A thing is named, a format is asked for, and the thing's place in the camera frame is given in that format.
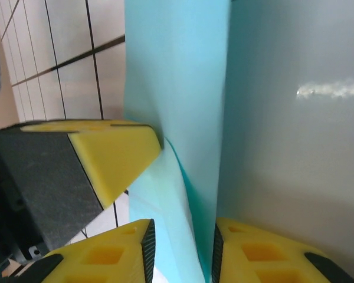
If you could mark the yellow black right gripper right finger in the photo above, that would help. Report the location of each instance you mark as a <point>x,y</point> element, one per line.
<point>262,256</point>

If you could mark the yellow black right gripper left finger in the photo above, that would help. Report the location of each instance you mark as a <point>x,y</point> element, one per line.
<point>106,253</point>

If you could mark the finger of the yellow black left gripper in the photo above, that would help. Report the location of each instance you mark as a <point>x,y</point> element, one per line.
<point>76,165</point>

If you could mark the light blue paper sheet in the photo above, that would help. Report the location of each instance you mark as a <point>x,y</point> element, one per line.
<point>177,88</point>

